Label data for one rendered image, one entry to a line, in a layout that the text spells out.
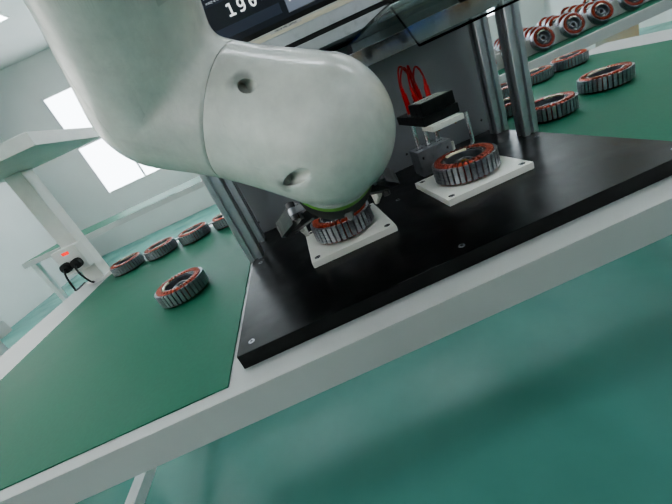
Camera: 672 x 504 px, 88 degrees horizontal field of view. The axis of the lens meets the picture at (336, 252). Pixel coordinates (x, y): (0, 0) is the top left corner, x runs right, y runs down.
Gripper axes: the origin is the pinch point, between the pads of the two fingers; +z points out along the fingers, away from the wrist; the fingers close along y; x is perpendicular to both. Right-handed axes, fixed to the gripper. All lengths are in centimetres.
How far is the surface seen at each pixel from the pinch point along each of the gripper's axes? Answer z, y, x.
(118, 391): -9.0, 41.6, 12.4
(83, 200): 556, 401, -315
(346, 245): -4.1, 1.4, 6.3
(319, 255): -3.3, 6.1, 5.9
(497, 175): -3.6, -25.8, 6.1
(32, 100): 478, 367, -467
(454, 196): -4.1, -17.8, 6.3
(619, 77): 19, -72, -5
